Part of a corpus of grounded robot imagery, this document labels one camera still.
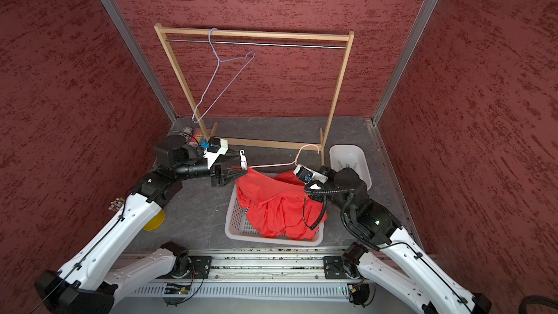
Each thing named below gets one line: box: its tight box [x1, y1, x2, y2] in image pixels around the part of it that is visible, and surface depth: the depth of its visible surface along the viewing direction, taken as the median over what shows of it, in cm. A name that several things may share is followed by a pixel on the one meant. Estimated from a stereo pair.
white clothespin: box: [239, 149, 248, 171], surface depth 64 cm
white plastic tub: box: [329, 143, 372, 192], surface depth 103 cm
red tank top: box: [232, 166, 328, 241], surface depth 79 cm
